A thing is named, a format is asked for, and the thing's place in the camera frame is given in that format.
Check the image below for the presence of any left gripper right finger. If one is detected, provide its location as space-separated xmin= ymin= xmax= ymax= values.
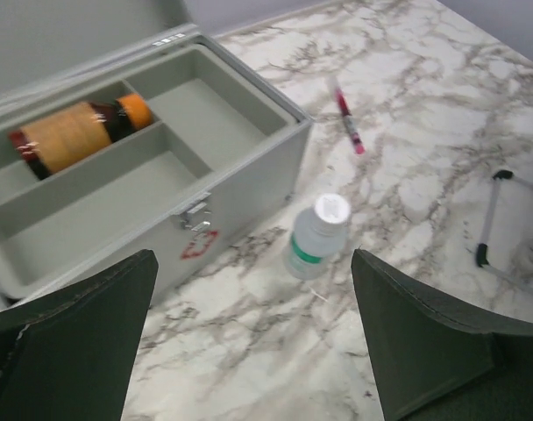
xmin=352 ymin=249 xmax=533 ymax=420

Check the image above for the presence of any small whiteboard yellow frame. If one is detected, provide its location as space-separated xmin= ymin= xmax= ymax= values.
xmin=475 ymin=167 xmax=533 ymax=297

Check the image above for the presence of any white plastic bottle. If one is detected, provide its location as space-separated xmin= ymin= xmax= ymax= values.
xmin=284 ymin=193 xmax=352 ymax=281

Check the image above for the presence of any grey metal first aid box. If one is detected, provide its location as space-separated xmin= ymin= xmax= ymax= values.
xmin=0 ymin=1 xmax=312 ymax=310

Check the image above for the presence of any brown medicine bottle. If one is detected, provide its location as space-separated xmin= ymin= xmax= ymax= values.
xmin=8 ymin=93 xmax=153 ymax=180

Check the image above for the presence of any red marker pen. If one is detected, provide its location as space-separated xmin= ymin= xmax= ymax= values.
xmin=331 ymin=77 xmax=365 ymax=155

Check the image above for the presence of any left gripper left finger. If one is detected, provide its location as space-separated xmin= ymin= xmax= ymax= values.
xmin=0 ymin=250 xmax=158 ymax=421

